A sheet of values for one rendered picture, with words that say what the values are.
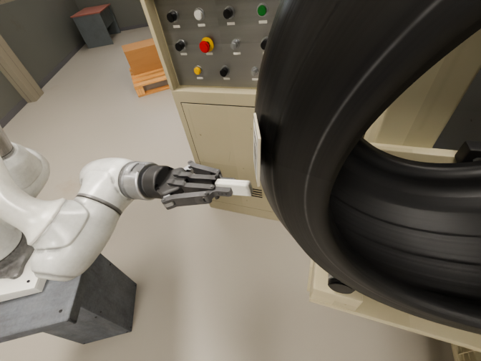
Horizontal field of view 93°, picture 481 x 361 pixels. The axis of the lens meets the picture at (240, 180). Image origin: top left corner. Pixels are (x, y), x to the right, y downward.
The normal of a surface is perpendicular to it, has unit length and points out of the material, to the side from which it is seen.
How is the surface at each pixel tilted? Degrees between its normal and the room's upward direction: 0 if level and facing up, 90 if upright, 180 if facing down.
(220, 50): 90
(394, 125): 90
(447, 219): 10
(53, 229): 52
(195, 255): 0
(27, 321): 0
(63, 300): 0
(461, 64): 90
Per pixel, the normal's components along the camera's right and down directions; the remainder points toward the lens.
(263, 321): -0.11, -0.69
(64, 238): 0.56, -0.16
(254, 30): -0.31, 0.71
